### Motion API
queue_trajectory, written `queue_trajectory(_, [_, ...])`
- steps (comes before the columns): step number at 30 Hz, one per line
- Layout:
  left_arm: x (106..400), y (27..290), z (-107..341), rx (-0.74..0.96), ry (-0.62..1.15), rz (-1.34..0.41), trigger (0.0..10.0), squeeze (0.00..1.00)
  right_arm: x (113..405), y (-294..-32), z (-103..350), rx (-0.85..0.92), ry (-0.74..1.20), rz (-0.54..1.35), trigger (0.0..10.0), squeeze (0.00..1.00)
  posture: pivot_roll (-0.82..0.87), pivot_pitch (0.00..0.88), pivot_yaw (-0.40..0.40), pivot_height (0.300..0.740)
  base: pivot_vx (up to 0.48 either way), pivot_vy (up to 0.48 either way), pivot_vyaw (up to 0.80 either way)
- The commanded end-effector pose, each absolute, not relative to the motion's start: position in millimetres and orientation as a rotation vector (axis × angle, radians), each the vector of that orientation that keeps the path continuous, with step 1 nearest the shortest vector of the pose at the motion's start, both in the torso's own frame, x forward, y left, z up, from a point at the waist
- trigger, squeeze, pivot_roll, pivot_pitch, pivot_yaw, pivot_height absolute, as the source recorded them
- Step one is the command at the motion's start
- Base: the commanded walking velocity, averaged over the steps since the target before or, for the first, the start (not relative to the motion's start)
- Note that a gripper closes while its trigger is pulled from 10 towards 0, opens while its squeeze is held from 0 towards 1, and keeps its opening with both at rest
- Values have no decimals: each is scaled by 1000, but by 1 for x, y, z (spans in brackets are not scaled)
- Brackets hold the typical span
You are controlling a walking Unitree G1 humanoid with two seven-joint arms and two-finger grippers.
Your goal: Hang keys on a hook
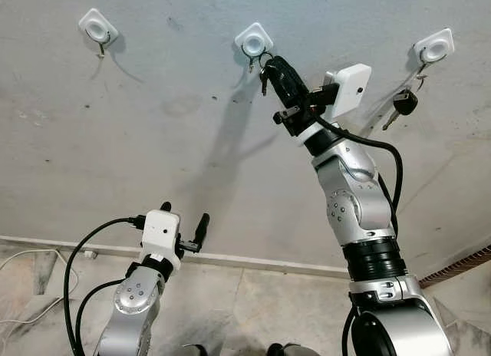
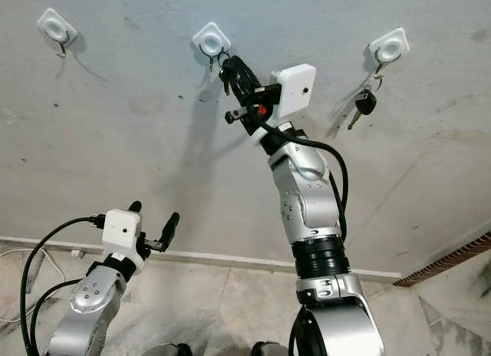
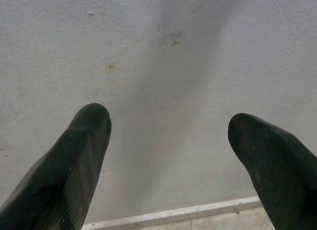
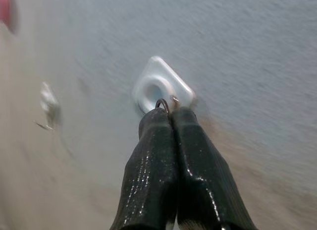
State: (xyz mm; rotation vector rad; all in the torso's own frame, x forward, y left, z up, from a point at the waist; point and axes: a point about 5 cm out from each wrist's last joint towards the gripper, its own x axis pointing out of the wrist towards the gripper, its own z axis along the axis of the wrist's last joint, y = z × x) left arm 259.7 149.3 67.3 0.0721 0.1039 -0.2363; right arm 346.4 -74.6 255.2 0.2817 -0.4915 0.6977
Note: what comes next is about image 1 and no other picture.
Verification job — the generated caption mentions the grey robot right leg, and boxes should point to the grey robot right leg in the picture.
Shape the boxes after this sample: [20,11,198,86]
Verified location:
[265,342,304,356]

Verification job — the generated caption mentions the black left camera cable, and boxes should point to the black left camera cable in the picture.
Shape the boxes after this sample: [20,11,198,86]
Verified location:
[64,215,148,356]

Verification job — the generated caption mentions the black camera cable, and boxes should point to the black camera cable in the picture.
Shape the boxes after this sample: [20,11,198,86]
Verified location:
[315,114,404,238]
[64,215,148,356]

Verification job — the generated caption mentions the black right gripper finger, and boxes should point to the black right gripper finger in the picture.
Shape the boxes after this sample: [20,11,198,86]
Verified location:
[275,55,309,105]
[265,58,295,105]

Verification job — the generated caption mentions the red brick tile trim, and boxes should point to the red brick tile trim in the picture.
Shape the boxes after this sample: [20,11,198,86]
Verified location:
[418,245,491,289]

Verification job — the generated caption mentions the white floor cable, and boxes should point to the white floor cable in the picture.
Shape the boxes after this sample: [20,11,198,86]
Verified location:
[0,249,85,330]

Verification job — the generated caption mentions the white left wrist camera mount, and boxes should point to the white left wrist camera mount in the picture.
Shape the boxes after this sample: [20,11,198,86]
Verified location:
[142,210,183,272]

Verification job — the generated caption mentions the black car key with ring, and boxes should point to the black car key with ring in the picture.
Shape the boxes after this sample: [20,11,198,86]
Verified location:
[381,74,429,132]

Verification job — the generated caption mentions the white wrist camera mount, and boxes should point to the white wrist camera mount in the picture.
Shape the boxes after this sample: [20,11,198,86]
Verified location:
[142,210,183,272]
[295,63,373,146]

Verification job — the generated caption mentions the silver keys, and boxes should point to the silver keys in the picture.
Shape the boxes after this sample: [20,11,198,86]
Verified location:
[259,52,277,97]

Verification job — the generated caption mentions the black right camera cable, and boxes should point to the black right camera cable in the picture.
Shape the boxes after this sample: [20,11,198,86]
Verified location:
[315,114,404,238]

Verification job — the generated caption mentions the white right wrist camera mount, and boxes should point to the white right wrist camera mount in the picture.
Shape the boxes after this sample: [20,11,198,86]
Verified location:
[295,63,373,146]

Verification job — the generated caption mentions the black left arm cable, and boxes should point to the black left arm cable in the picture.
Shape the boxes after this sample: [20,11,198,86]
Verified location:
[74,278,127,356]

